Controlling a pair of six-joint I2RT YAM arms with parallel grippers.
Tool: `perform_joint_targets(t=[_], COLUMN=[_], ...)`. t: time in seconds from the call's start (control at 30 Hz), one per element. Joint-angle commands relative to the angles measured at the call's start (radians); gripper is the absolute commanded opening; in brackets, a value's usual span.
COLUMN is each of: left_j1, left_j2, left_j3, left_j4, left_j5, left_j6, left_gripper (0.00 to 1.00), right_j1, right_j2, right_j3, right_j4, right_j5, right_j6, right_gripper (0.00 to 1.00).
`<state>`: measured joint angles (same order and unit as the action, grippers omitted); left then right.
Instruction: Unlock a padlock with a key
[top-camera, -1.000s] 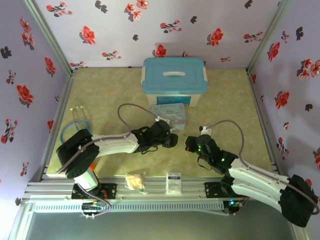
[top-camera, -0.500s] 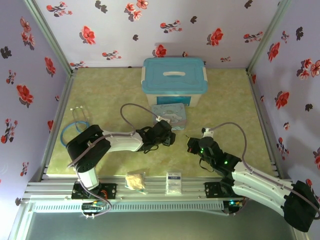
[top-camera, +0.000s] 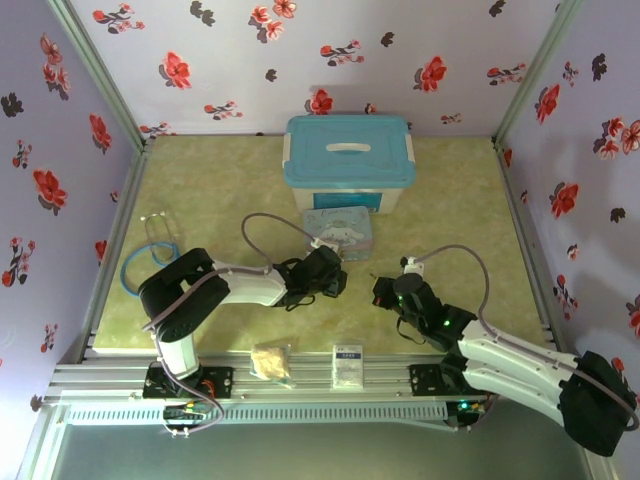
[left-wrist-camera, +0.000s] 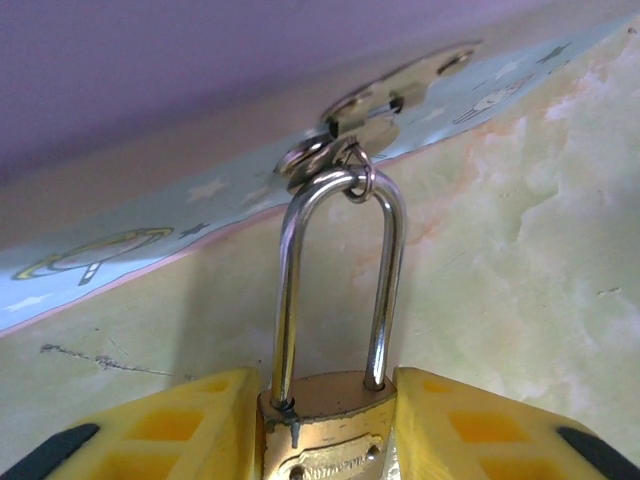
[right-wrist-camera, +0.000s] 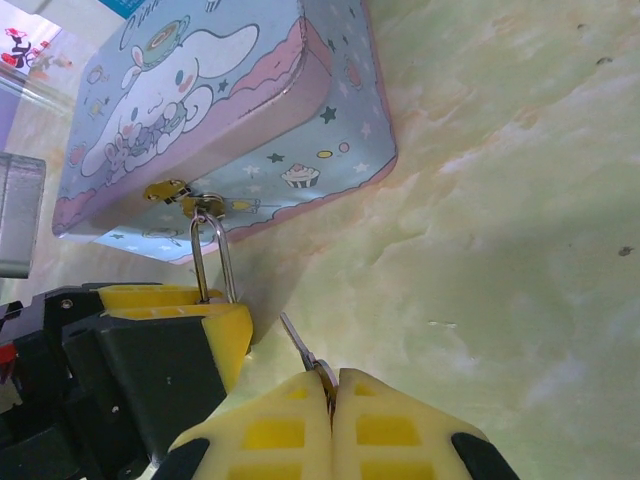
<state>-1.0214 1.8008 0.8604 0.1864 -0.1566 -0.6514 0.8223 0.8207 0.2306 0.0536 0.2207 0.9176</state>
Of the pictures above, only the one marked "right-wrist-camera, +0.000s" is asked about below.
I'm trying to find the cartoon dog tin box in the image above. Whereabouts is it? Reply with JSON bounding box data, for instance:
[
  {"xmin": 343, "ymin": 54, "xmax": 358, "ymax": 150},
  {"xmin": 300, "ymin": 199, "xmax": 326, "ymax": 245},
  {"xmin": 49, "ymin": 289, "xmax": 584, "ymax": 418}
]
[{"xmin": 52, "ymin": 0, "xmax": 400, "ymax": 266}]

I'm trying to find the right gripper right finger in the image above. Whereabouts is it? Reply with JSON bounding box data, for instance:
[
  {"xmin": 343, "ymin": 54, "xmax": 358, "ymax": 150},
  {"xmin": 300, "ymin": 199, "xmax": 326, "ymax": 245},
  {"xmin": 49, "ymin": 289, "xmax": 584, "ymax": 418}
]
[{"xmin": 332, "ymin": 368, "xmax": 519, "ymax": 480}]

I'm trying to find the small metal key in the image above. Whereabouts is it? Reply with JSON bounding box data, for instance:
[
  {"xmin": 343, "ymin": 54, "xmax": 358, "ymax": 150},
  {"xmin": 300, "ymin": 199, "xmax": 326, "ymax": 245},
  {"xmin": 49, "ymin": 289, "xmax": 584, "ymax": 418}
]
[{"xmin": 279, "ymin": 312, "xmax": 342, "ymax": 401}]

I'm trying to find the blue lidded storage box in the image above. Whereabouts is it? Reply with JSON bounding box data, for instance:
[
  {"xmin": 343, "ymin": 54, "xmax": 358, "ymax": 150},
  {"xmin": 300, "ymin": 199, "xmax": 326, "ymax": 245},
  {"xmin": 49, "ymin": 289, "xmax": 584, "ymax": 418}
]
[{"xmin": 19, "ymin": 0, "xmax": 151, "ymax": 15}]

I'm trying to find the small brass padlock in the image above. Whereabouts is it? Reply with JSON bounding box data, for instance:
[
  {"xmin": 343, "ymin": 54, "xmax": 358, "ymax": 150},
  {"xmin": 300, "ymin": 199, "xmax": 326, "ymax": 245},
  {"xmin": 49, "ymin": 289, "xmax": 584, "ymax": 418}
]
[{"xmin": 189, "ymin": 207, "xmax": 240, "ymax": 306}]

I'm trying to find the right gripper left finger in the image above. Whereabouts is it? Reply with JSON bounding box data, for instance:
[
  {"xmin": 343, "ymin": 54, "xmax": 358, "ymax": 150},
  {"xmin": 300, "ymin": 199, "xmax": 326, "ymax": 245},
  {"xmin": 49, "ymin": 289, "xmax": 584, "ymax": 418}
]
[{"xmin": 149, "ymin": 369, "xmax": 335, "ymax": 480}]

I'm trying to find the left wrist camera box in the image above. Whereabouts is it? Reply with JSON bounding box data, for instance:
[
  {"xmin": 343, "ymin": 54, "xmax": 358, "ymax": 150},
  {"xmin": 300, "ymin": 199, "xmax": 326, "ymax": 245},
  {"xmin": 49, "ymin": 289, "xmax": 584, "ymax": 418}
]
[{"xmin": 0, "ymin": 152, "xmax": 47, "ymax": 279}]

